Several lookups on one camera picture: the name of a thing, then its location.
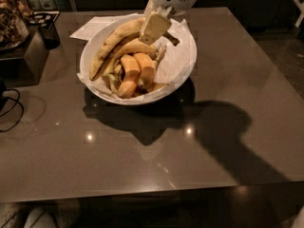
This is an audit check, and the orange small banana left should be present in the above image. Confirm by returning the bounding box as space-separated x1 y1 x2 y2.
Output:
118 55 141 99

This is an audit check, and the white bowl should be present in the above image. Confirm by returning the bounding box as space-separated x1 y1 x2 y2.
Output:
79 13 198 106

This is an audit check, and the glass jar with snacks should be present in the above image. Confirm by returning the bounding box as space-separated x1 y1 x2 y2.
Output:
0 0 29 51

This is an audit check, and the upper yellow banana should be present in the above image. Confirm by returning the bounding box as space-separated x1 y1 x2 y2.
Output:
103 39 157 77

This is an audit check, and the white paper sheet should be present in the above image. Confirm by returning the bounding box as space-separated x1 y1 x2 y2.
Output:
70 16 125 41

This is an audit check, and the orange small banana right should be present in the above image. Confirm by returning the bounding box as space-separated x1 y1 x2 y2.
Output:
133 52 156 89

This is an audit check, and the black cup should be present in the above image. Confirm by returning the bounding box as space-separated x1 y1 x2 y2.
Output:
30 15 61 49

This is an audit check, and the black cable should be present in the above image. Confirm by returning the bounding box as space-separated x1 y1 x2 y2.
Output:
0 87 26 133

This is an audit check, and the dark wooden box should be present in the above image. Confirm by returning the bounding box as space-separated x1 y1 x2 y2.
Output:
0 27 49 87

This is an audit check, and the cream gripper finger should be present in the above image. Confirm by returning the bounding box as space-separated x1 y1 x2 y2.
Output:
139 11 172 45
143 0 158 18

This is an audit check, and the orange small banana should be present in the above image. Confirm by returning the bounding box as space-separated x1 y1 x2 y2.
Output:
118 55 141 99
133 52 156 89

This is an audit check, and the spotted yellow banana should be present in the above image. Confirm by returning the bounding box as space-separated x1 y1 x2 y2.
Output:
88 16 181 82

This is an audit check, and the white paper bowl liner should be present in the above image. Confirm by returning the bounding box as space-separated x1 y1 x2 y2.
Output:
77 14 197 104

